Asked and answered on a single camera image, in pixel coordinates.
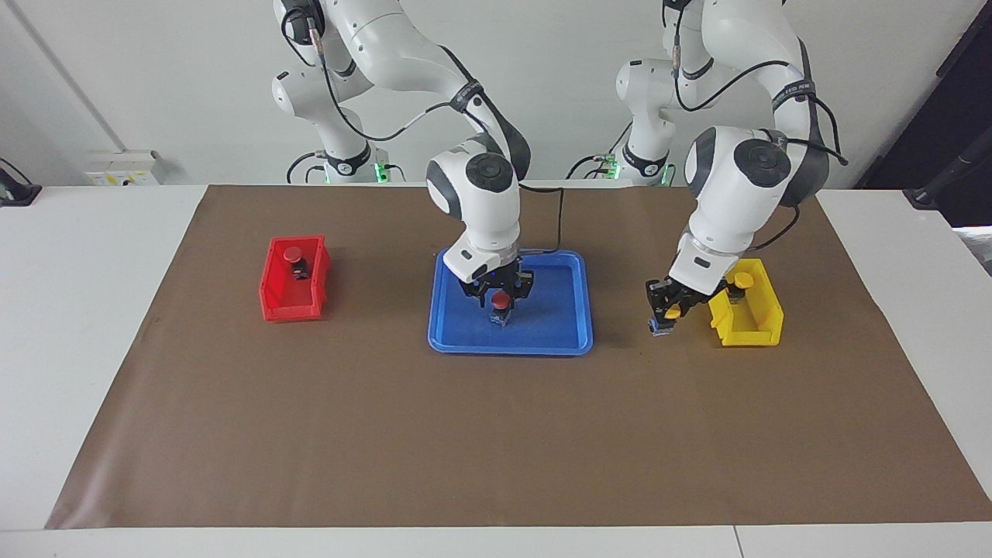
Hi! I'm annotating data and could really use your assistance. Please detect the blue plastic tray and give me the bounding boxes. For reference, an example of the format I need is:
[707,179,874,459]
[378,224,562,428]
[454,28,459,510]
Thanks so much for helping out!
[428,248,594,357]

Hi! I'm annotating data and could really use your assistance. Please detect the yellow plastic parts bin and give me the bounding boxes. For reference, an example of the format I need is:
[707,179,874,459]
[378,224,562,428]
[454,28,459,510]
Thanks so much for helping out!
[708,258,784,347]

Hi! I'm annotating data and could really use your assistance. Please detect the brown paper table mat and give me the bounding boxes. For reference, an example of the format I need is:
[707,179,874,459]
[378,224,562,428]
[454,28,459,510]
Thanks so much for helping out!
[45,184,992,530]

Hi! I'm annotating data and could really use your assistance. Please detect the red plastic parts bin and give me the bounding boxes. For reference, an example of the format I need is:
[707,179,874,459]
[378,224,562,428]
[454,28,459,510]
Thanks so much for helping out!
[258,236,332,322]

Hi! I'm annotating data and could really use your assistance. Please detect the small black desk device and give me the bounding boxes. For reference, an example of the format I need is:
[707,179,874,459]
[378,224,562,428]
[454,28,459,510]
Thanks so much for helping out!
[0,159,42,207]

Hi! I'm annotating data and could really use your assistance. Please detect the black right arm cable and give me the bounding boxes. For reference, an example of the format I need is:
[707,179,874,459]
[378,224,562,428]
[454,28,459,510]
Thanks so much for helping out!
[279,8,567,257]

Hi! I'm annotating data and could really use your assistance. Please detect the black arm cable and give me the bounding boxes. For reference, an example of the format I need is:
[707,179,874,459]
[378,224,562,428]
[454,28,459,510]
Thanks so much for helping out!
[671,8,849,250]
[279,8,567,257]

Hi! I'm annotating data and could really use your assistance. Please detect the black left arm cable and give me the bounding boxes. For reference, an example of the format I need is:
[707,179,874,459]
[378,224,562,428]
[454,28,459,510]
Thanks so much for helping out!
[671,8,849,250]

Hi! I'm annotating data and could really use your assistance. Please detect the dark wall panel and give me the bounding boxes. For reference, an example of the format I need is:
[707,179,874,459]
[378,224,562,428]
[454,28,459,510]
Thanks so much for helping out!
[852,4,992,229]

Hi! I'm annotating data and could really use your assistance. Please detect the white wall socket box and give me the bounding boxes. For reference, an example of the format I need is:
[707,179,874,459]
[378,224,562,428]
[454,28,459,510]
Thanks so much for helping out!
[84,150,165,187]

